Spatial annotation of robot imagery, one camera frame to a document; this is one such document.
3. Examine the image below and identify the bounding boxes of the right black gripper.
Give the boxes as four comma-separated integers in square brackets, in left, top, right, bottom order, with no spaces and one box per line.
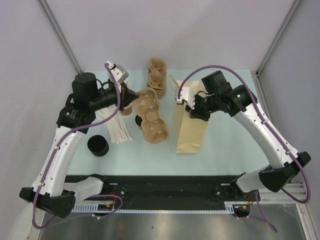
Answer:
[186,93,220,122]

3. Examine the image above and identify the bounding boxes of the brown paper bag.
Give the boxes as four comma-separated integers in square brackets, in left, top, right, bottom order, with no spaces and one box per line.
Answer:
[168,74,210,155]

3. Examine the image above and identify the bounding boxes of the single cardboard cup carrier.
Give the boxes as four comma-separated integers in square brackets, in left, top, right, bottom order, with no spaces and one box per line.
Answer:
[132,87,170,144]

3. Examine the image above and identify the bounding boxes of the black cup lid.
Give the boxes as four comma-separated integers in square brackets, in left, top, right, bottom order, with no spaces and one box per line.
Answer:
[135,115,143,130]

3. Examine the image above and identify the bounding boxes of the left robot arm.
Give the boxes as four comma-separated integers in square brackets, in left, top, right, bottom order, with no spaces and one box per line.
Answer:
[19,70,138,218]

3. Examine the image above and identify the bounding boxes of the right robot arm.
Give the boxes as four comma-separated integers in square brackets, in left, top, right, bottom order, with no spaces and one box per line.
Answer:
[176,70,311,201]

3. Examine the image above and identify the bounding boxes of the stack of paper cups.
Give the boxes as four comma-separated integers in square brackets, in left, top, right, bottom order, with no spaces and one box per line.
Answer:
[121,82,132,116]

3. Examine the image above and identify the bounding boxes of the cardboard cup carrier stack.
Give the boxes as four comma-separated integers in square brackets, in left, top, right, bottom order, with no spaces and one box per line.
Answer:
[146,58,167,99]

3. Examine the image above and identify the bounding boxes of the pile of wrapped straws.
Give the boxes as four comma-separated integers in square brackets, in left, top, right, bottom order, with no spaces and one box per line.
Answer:
[96,106,133,144]

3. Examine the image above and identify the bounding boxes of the stack of black lids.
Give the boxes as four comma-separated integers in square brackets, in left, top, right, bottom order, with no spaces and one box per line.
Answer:
[87,135,110,157]

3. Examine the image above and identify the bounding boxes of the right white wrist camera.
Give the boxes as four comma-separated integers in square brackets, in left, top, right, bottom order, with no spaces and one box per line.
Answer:
[175,86,196,110]

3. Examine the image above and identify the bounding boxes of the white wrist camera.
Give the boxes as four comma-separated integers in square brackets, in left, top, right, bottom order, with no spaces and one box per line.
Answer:
[175,86,196,110]
[104,61,129,84]

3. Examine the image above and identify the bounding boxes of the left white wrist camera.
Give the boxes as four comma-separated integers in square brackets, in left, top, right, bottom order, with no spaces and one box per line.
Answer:
[104,61,129,84]

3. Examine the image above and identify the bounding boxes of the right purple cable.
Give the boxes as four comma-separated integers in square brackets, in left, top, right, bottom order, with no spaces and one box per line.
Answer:
[178,64,311,233]

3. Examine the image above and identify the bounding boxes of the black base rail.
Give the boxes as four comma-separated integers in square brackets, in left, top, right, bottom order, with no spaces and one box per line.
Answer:
[63,174,261,211]

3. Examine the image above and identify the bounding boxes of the white cable duct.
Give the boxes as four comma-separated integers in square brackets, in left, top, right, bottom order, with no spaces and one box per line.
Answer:
[72,201,251,214]

